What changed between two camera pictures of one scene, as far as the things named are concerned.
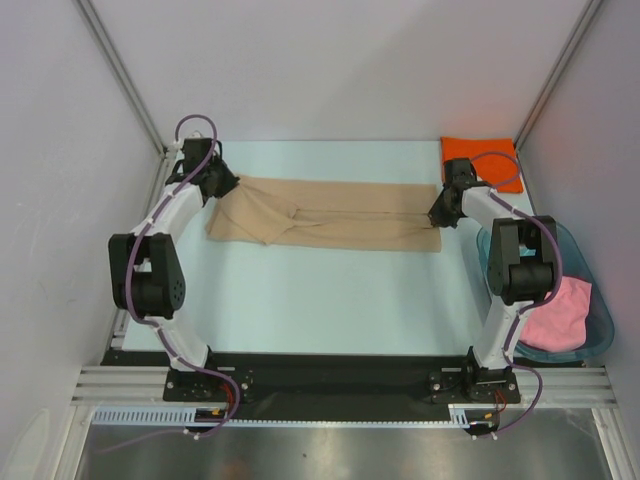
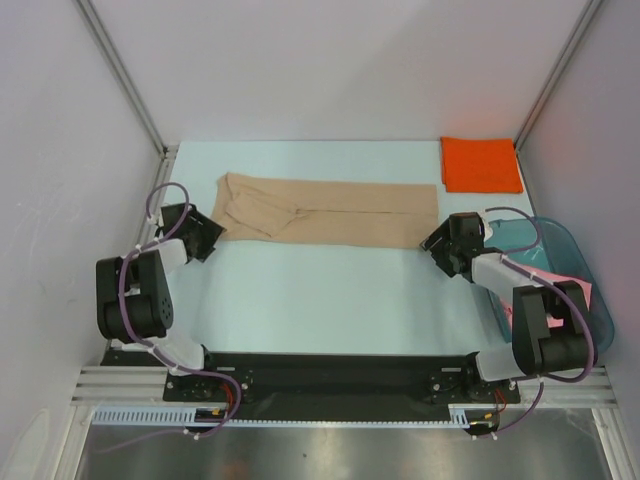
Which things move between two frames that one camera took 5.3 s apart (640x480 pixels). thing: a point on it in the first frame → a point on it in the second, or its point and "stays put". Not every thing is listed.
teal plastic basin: (575, 263) stays put
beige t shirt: (385, 216) stays put
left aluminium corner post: (102, 38) stays put
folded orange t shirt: (494, 159) stays put
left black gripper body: (222, 177) → (205, 233)
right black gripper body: (440, 212) → (443, 250)
